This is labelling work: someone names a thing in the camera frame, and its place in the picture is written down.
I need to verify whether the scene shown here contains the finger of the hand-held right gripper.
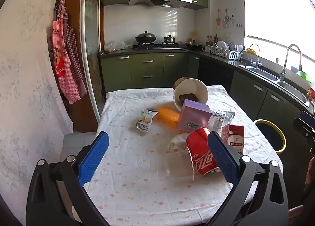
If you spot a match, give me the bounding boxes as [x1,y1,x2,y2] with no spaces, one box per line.
[293,117,315,154]
[301,111,315,124]

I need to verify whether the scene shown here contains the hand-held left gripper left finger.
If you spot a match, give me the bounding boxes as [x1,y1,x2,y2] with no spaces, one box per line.
[26,131,110,226]

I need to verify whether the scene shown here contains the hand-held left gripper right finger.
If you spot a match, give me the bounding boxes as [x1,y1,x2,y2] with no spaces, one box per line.
[204,131,289,226]

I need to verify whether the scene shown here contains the red soda can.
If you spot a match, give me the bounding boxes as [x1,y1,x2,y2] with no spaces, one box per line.
[186,127,221,176]

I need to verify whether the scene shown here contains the yellow rimmed waste bin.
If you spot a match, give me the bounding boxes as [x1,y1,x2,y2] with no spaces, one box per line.
[253,119,286,155]

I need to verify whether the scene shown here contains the person's right forearm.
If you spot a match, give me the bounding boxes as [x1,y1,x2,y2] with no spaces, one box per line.
[303,156,315,207]

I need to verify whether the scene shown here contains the red and white milk carton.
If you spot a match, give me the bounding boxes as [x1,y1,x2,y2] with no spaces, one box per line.
[221,124,245,156]

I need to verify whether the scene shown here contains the steel kitchen sink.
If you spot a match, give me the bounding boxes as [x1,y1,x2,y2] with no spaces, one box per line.
[239,65,309,105]

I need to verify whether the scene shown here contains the clear plastic package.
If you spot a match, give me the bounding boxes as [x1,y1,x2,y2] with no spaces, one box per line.
[209,110,235,129]

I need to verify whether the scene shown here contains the green plastic container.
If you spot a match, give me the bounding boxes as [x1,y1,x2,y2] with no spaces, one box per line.
[296,70,310,81]

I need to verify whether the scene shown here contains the crumpled white tissue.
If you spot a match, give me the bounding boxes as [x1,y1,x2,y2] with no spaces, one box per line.
[166,134,190,154]

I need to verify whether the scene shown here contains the white patterned tablecloth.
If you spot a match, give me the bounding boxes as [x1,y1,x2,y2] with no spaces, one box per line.
[82,85,283,226]

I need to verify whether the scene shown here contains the clear plastic cup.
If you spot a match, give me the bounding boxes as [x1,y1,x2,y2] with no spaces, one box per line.
[150,147,196,182]

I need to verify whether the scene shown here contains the pink cardboard box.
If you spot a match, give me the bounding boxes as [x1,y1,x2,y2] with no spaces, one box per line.
[177,99,212,133]

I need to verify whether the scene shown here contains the large steel faucet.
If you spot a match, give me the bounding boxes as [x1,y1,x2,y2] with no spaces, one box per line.
[279,44,303,82]

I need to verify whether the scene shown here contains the white snack packet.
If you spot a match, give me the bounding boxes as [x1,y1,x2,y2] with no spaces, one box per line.
[135,108,160,133]

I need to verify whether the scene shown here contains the brown packet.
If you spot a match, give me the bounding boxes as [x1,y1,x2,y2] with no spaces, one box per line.
[179,93,201,106]

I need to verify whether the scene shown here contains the orange packet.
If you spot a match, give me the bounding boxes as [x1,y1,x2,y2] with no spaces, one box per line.
[156,106,184,129]

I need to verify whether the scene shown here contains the small steel faucet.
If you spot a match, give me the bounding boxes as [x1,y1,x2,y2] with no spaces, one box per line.
[250,43,262,69]

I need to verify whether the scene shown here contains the paper noodle bowl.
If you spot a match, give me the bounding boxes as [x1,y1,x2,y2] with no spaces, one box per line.
[173,77,209,111]

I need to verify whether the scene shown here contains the red print apron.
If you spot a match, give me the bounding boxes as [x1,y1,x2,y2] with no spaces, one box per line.
[50,0,82,105]

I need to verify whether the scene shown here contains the white dish rack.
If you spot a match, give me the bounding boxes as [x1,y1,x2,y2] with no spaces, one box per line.
[210,41,244,60]

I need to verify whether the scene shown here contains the green base cabinet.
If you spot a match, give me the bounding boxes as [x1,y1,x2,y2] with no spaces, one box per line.
[100,52,310,148]

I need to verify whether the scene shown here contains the red checked apron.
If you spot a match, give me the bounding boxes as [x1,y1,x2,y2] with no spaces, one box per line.
[64,13,88,94]

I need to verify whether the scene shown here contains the plastic bags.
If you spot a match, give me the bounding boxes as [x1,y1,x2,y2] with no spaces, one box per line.
[103,40,134,52]

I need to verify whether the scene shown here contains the sliding glass door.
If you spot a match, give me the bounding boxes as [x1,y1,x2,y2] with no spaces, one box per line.
[82,0,104,118]

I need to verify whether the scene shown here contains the kitchen window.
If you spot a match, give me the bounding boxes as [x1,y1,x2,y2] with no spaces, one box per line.
[241,0,315,69]

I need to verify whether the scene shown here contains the gas stove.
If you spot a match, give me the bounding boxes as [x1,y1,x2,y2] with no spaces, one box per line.
[133,42,179,50]

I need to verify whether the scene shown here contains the black wok with lid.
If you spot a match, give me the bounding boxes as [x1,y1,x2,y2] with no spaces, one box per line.
[135,31,157,44]

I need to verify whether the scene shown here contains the steel range hood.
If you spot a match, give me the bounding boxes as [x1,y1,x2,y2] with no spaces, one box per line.
[128,0,194,8]

